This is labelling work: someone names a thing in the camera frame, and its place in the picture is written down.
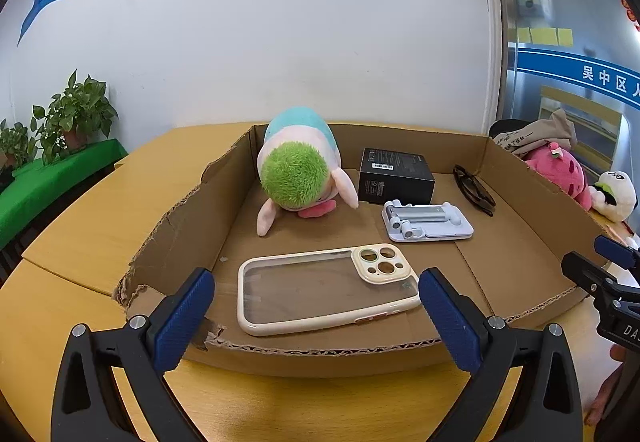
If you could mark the green table cloth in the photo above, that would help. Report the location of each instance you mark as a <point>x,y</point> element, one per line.
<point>60,182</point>

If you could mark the cream clear phone case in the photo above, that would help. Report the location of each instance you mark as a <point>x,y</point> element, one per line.
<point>320,292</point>

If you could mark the black cap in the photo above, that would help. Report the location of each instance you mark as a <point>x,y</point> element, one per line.
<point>502,126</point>

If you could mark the panda plush toy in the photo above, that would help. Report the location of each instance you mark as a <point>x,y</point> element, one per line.
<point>617,194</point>

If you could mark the teal pink green plush toy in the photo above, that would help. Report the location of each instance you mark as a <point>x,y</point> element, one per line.
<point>295,172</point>

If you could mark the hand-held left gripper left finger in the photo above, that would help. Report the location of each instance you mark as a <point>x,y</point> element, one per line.
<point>182,317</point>

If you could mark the grey cloth bag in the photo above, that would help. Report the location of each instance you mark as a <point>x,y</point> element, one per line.
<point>545,132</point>

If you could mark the brown cardboard box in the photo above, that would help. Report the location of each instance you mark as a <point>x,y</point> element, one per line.
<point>500,272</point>

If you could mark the black sunglasses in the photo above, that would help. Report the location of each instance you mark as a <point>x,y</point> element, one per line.
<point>475,194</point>

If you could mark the yellow sticky note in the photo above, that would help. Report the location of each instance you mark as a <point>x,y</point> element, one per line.
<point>525,35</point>
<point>545,36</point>
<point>565,37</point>

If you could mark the white folding phone stand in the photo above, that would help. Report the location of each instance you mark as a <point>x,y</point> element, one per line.
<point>435,227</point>

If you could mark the red festive window sticker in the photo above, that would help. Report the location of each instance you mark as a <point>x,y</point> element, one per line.
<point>631,12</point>

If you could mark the blue glass wall band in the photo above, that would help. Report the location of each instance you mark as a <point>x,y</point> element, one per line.
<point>550,62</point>

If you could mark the large potted green plant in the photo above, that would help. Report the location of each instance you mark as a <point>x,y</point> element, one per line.
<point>80,107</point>

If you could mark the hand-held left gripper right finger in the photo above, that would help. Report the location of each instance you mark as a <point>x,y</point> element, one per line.
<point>450,317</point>

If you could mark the black product box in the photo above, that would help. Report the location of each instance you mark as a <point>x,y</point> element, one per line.
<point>395,182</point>

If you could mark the small potted green plant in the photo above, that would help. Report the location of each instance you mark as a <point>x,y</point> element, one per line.
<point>15,142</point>

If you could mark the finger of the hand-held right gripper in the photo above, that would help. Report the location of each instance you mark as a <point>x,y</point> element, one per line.
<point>587,274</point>
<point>617,252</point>

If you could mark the person's right hand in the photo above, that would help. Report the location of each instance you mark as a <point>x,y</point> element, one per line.
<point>600,392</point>

